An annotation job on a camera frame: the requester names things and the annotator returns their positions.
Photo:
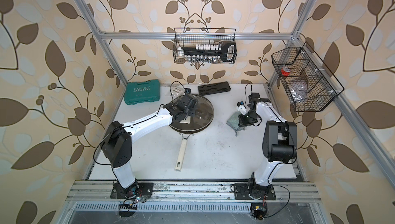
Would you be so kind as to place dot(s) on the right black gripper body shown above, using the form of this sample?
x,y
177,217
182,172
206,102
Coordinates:
x,y
249,118

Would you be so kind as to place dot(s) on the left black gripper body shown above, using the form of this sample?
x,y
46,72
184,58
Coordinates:
x,y
190,112

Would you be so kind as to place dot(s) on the green fluffy cloth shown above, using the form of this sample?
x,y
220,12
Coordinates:
x,y
233,122

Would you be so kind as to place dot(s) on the glass pot lid cream handle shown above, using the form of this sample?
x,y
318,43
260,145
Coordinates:
x,y
202,118

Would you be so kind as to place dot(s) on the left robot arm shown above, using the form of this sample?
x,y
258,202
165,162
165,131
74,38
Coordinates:
x,y
118,140

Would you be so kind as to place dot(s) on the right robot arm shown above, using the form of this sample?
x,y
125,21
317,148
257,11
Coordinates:
x,y
278,145

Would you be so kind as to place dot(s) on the small clear plastic bag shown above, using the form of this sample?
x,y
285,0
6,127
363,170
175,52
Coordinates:
x,y
176,91

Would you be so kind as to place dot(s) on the green tool case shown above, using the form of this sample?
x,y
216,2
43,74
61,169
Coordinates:
x,y
141,92

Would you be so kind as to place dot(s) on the black foam tray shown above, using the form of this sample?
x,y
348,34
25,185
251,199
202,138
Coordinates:
x,y
211,89

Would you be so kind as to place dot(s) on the black socket holder tool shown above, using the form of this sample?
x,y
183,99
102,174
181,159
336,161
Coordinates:
x,y
223,52

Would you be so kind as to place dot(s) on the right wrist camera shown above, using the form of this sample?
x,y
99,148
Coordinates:
x,y
241,107

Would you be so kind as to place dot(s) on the frying pan cream handle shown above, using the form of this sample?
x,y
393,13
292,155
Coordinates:
x,y
181,155

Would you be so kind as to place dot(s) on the back wire basket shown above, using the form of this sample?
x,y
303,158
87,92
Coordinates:
x,y
189,36

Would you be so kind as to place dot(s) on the wire basket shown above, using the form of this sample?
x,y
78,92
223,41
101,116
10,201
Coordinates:
x,y
323,85
189,36

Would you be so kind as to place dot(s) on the right wire basket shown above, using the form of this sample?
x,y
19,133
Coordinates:
x,y
323,85

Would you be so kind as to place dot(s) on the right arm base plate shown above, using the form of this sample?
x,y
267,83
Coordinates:
x,y
253,192

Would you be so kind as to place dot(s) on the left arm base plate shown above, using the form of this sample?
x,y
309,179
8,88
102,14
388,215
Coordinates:
x,y
142,189

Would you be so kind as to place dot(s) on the aluminium front rail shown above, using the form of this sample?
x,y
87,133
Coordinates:
x,y
188,191

